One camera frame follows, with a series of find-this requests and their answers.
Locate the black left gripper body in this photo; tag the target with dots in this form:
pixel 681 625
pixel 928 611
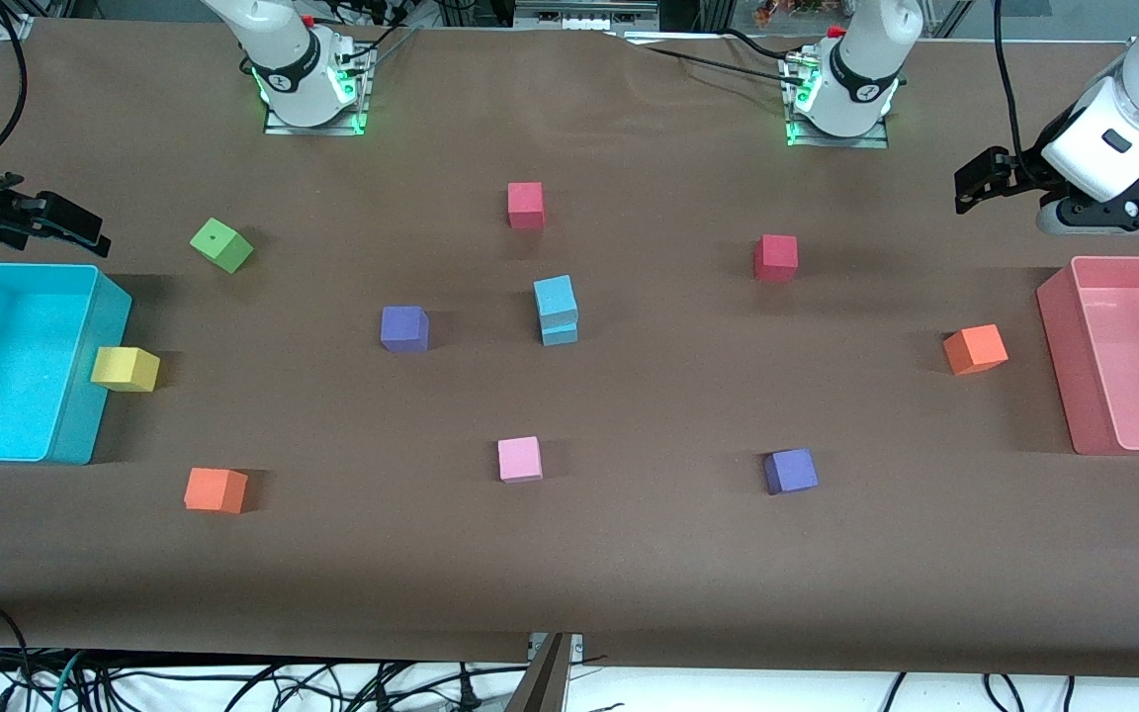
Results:
pixel 1028 170

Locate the light blue foam cube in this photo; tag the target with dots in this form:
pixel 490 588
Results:
pixel 560 337
pixel 556 297

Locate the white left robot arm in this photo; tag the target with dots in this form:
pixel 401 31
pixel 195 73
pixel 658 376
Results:
pixel 861 69

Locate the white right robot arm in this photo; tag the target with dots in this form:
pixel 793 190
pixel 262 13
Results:
pixel 283 59

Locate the yellow foam cube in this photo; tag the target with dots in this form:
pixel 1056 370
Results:
pixel 123 368

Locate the orange foam cube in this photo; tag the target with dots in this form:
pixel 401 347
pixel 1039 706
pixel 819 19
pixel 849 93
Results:
pixel 975 348
pixel 214 489

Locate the green foam cube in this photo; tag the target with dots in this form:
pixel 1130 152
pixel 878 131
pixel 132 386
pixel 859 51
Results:
pixel 221 242

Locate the pink plastic bin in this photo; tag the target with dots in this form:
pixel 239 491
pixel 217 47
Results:
pixel 1133 356

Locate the red foam cube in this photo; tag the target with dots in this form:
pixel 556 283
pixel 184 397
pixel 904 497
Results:
pixel 525 203
pixel 775 255

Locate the purple foam cube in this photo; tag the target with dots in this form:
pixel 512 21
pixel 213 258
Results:
pixel 403 326
pixel 790 470

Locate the pink foam cube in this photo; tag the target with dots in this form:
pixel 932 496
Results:
pixel 520 459

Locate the brown table cover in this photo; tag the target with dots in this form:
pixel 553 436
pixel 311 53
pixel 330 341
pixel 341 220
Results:
pixel 629 574

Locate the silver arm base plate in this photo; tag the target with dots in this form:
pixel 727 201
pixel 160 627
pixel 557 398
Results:
pixel 841 141
pixel 317 130

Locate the silver metal bracket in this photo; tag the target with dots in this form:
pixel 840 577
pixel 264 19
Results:
pixel 577 648

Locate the dark metal post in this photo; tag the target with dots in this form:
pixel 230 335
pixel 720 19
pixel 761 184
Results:
pixel 540 692

